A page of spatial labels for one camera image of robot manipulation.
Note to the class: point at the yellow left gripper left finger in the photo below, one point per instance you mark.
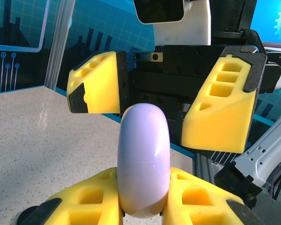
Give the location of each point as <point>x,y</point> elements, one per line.
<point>103,187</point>

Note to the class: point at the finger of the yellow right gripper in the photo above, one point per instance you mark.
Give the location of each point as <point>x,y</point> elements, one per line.
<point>220,126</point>
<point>103,89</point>

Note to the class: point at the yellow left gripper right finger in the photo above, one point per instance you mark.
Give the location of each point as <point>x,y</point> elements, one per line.
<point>215,206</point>

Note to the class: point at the purple earbud charging case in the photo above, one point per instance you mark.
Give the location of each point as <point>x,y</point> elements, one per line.
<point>144,152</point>

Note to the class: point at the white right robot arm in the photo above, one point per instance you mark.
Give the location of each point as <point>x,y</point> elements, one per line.
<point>267,150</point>

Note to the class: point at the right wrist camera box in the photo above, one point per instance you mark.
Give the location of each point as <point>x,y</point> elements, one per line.
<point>178,32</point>

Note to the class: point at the aluminium frame post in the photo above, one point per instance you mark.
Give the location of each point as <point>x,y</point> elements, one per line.
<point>61,35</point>

